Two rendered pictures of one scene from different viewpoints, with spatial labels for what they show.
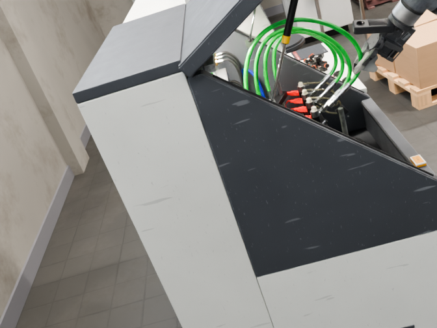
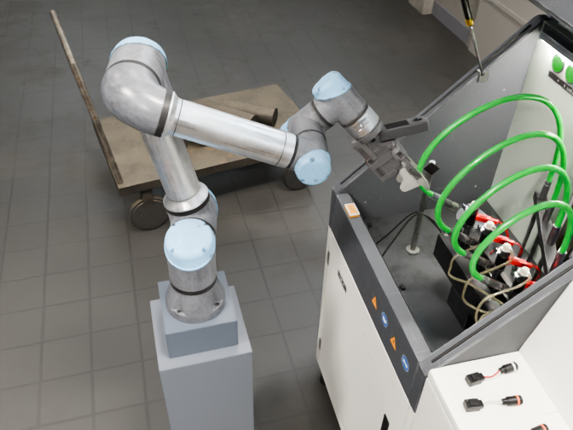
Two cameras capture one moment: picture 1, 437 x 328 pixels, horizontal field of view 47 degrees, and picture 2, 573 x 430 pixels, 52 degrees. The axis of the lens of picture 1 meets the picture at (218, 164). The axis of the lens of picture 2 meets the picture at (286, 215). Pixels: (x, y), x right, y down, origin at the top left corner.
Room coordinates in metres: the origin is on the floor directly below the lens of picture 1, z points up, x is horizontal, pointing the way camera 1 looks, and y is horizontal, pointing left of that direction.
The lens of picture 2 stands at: (2.41, -1.24, 2.07)
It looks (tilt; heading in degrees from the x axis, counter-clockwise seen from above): 41 degrees down; 158
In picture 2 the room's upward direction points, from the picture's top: 2 degrees clockwise
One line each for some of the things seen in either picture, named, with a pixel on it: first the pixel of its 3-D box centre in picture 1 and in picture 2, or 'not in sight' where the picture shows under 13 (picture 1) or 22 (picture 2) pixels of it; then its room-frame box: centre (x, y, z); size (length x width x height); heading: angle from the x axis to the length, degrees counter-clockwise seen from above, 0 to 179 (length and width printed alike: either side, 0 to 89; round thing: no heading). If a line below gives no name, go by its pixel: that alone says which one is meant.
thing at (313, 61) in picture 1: (317, 60); not in sight; (2.22, -0.59, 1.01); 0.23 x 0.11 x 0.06; 173
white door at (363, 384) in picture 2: not in sight; (354, 374); (1.47, -0.61, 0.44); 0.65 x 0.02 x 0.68; 173
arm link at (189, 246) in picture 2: not in sight; (191, 252); (1.38, -1.07, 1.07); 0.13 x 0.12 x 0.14; 163
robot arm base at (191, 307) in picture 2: not in sight; (194, 287); (1.39, -1.07, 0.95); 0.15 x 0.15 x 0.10
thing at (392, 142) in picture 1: (395, 152); (375, 284); (1.47, -0.59, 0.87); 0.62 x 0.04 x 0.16; 173
